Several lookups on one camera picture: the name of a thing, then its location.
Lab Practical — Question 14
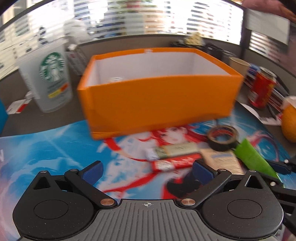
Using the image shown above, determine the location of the stack of magazines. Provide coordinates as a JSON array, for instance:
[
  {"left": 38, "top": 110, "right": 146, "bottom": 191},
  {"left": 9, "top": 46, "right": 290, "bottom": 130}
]
[{"left": 244, "top": 64, "right": 290, "bottom": 111}]

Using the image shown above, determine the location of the red drink can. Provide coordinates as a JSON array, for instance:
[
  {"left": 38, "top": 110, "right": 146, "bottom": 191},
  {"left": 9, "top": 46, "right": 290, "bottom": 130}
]
[{"left": 248, "top": 67, "right": 276, "bottom": 109}]

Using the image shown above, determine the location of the black tape roll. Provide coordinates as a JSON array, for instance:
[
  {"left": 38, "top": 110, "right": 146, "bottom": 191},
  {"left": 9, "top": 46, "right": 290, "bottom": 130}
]
[{"left": 207, "top": 125, "right": 239, "bottom": 152}]

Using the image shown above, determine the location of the brown paper cup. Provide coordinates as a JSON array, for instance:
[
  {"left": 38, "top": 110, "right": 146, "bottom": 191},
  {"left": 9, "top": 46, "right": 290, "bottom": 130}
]
[{"left": 229, "top": 57, "right": 250, "bottom": 77}]

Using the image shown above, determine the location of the beige cream tube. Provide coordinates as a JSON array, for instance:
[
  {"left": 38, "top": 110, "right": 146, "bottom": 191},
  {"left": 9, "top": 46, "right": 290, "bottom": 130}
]
[{"left": 200, "top": 148, "right": 246, "bottom": 175}]

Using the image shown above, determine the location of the white red card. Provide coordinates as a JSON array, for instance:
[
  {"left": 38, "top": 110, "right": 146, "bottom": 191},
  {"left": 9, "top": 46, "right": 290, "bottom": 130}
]
[{"left": 6, "top": 99, "right": 32, "bottom": 115}]

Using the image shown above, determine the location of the translucent Starbucks plastic cup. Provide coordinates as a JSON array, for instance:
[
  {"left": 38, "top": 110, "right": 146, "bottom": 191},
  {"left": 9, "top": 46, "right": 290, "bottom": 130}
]
[{"left": 16, "top": 38, "right": 73, "bottom": 113}]

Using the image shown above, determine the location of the person in pink sweater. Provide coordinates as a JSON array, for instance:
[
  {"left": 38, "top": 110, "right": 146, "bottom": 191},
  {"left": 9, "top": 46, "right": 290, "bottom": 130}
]
[{"left": 242, "top": 0, "right": 295, "bottom": 22}]

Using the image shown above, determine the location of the black white pen box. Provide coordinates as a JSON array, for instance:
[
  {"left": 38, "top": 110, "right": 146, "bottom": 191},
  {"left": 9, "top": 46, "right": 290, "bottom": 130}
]
[{"left": 66, "top": 44, "right": 90, "bottom": 76}]

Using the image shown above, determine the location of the white green tube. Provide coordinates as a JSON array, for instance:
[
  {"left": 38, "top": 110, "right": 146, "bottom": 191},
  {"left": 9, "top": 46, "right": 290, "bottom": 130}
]
[{"left": 145, "top": 142, "right": 199, "bottom": 161}]

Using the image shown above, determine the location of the black wire desk organizer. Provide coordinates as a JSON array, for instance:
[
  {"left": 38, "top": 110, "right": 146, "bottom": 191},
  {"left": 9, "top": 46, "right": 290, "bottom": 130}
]
[{"left": 170, "top": 42, "right": 224, "bottom": 61}]

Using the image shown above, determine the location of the red stick package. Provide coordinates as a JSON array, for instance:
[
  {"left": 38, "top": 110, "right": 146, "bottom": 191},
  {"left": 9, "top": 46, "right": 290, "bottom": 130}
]
[{"left": 151, "top": 154, "right": 201, "bottom": 172}]

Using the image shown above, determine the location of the blue paper folder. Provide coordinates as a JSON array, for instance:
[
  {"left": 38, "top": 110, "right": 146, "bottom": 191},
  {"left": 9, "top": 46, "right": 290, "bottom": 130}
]
[{"left": 0, "top": 101, "right": 9, "bottom": 134}]

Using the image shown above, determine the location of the anime printed desk mat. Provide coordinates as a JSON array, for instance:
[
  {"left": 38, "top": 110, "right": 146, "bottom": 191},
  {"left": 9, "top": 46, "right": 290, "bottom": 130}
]
[{"left": 0, "top": 111, "right": 296, "bottom": 241}]

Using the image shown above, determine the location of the orange cardboard box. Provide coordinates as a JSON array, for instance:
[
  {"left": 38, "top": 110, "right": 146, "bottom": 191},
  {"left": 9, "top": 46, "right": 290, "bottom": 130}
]
[{"left": 77, "top": 48, "right": 243, "bottom": 140}]

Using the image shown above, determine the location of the yellow toy brick block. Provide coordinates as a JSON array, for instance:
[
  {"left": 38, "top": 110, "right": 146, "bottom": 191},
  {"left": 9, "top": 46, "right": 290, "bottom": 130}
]
[{"left": 184, "top": 32, "right": 204, "bottom": 46}]

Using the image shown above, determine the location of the orange fruit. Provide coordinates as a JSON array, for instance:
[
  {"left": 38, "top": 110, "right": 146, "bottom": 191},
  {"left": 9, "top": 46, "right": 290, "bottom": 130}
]
[{"left": 281, "top": 104, "right": 296, "bottom": 143}]

